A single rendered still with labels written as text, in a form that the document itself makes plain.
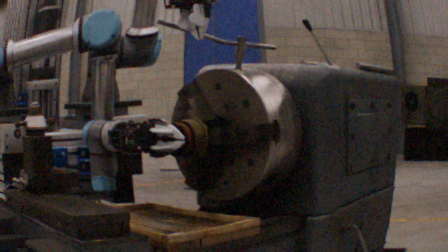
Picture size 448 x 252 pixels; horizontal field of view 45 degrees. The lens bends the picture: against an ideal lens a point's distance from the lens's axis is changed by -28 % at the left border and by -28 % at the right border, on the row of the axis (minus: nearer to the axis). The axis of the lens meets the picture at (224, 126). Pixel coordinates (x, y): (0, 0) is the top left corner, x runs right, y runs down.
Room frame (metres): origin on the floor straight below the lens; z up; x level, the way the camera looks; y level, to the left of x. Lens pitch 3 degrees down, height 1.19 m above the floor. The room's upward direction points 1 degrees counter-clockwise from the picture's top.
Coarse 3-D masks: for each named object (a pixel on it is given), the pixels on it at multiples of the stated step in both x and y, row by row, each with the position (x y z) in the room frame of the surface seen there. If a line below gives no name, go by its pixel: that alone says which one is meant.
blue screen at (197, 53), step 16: (224, 0) 8.05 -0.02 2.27; (240, 0) 7.31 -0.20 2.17; (256, 0) 6.67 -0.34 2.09; (224, 16) 8.06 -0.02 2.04; (240, 16) 7.34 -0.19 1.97; (256, 16) 6.73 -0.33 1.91; (208, 32) 8.93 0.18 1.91; (224, 32) 8.07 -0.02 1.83; (240, 32) 7.36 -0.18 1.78; (256, 32) 6.76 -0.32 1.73; (192, 48) 9.98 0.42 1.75; (208, 48) 8.92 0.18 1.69; (224, 48) 8.08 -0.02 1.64; (256, 48) 6.79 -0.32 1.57; (192, 64) 9.96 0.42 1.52; (208, 64) 8.92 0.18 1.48; (192, 80) 9.95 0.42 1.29
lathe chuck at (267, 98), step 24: (216, 72) 1.72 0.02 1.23; (240, 72) 1.69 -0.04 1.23; (216, 96) 1.72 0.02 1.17; (240, 96) 1.67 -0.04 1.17; (264, 96) 1.64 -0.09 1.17; (240, 120) 1.67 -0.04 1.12; (264, 120) 1.63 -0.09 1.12; (288, 120) 1.67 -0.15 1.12; (240, 144) 1.67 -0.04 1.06; (264, 144) 1.63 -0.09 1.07; (288, 144) 1.66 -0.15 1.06; (216, 168) 1.72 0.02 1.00; (240, 168) 1.67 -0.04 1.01; (264, 168) 1.63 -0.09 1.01; (216, 192) 1.72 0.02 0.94; (240, 192) 1.67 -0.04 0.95; (264, 192) 1.74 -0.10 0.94
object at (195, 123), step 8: (184, 120) 1.63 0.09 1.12; (192, 120) 1.64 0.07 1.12; (200, 120) 1.64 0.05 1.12; (184, 128) 1.59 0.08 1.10; (192, 128) 1.61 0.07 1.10; (200, 128) 1.62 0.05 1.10; (192, 136) 1.60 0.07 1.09; (200, 136) 1.61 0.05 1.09; (208, 136) 1.62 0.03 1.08; (184, 144) 1.59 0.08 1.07; (192, 144) 1.60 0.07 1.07; (200, 144) 1.61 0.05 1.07; (208, 144) 1.62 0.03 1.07; (176, 152) 1.60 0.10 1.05; (184, 152) 1.59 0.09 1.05; (192, 152) 1.61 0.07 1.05; (200, 152) 1.63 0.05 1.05
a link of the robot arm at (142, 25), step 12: (144, 0) 2.12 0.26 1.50; (156, 0) 2.15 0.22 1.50; (144, 12) 2.14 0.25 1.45; (132, 24) 2.17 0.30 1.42; (144, 24) 2.16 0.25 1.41; (132, 36) 2.16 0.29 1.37; (144, 36) 2.16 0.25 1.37; (156, 36) 2.20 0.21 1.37; (132, 48) 2.17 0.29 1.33; (144, 48) 2.17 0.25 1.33; (156, 48) 2.19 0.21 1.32; (132, 60) 2.18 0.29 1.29; (144, 60) 2.19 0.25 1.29; (156, 60) 2.21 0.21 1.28
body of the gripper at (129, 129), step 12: (108, 132) 1.66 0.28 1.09; (120, 132) 1.62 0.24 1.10; (132, 132) 1.59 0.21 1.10; (144, 132) 1.62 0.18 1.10; (156, 132) 1.63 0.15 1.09; (108, 144) 1.66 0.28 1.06; (120, 144) 1.62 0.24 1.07; (132, 144) 1.60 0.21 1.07; (144, 144) 1.61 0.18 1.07; (156, 144) 1.63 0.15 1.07
